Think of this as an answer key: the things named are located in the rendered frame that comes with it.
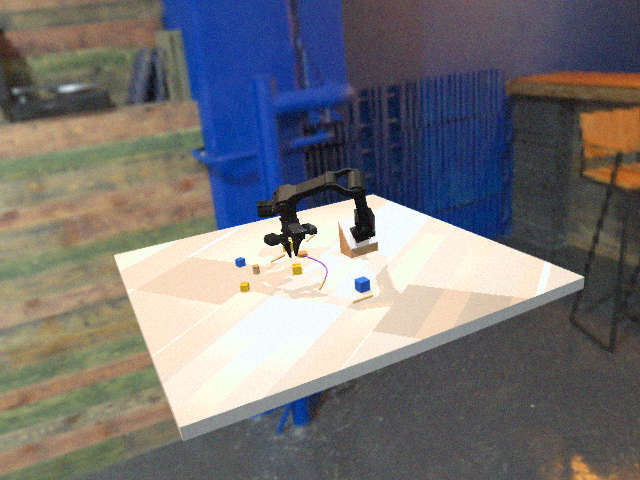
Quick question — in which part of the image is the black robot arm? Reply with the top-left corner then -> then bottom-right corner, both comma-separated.
257,168 -> 376,243

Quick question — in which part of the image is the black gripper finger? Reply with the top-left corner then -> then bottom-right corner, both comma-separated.
292,239 -> 304,256
280,241 -> 292,258

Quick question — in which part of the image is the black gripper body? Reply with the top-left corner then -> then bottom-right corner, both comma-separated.
263,215 -> 318,246

